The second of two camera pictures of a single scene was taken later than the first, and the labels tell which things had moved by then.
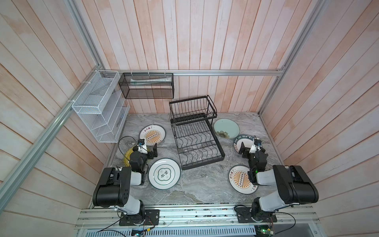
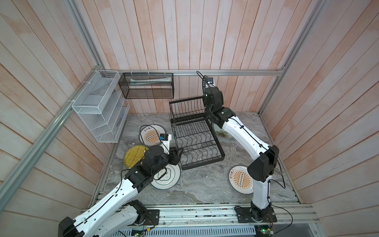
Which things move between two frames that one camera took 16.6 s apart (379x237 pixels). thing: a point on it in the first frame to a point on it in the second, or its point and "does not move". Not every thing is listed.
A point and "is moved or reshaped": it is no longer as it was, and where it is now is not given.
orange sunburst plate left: x=152 y=134 does not move
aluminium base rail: x=198 y=216 does not move
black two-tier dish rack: x=197 y=140 does not move
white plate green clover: x=164 y=174 does not move
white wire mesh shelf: x=102 y=105 does not move
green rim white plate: x=247 y=140 is moved or reshaped
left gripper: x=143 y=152 to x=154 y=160
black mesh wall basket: x=147 y=85 does not move
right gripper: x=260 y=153 to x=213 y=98
